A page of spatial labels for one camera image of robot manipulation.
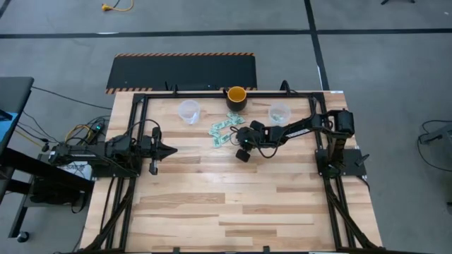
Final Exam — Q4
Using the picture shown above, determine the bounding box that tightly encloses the black side desk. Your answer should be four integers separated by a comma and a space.
0, 76, 95, 241

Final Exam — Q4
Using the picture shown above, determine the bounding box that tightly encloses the blue panel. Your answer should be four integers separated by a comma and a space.
0, 111, 18, 151

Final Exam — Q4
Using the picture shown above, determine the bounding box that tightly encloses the grey floor stand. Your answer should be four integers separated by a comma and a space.
422, 123, 452, 145

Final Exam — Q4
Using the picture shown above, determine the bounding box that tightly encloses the black aluminium table frame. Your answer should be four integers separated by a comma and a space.
83, 90, 381, 254

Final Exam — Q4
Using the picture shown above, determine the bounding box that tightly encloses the black mug yellow inside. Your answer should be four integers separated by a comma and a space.
222, 85, 248, 112

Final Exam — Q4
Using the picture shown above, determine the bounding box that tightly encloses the clear plastic cup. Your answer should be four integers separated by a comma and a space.
268, 102, 292, 127
177, 99, 202, 125

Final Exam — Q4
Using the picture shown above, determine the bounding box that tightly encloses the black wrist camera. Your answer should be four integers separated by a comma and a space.
237, 127, 256, 146
140, 140, 153, 158

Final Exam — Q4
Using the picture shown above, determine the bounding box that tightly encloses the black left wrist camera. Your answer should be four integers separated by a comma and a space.
140, 140, 153, 158

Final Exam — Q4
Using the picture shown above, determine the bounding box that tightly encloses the black floor cable loop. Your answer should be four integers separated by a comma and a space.
417, 119, 452, 174

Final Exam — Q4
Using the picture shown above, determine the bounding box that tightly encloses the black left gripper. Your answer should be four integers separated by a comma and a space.
139, 126, 179, 176

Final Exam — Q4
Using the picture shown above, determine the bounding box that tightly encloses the white paper label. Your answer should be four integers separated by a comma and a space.
58, 161, 93, 180

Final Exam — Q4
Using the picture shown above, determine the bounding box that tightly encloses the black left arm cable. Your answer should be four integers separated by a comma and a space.
126, 119, 162, 142

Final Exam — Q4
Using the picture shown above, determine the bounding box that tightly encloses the black hazard-striped floor mat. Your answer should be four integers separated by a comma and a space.
105, 52, 258, 95

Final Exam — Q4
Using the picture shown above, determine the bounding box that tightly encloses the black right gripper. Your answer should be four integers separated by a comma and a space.
235, 120, 270, 164

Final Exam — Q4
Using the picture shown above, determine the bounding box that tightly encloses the black power strip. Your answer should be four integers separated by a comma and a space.
84, 121, 106, 144

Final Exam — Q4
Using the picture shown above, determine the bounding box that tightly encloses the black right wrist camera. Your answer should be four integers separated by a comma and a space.
237, 127, 256, 146

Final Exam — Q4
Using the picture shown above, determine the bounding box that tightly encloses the yellow floor cable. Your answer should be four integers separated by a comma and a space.
101, 0, 135, 13

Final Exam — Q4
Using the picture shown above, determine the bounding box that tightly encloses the thin black floor cable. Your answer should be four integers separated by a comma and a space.
30, 85, 113, 111

